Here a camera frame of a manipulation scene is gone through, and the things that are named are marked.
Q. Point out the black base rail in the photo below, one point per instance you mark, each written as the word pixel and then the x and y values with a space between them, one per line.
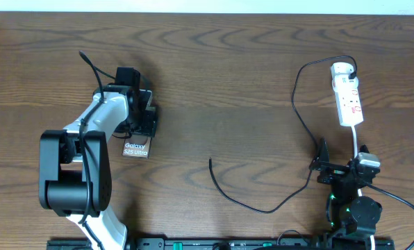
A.
pixel 237 244

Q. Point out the white power strip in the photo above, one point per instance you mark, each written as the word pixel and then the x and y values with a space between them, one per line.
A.
pixel 347 100

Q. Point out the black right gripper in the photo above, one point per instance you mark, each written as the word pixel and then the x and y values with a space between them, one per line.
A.
pixel 333 172

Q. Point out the white USB charger adapter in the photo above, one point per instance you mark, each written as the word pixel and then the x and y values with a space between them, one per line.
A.
pixel 343 72

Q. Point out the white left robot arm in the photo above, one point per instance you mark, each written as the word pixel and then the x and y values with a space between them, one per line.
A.
pixel 74 167

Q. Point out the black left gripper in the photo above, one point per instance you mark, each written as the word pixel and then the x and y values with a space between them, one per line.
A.
pixel 148 122

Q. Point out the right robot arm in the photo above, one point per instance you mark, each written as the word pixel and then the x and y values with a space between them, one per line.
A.
pixel 352 216

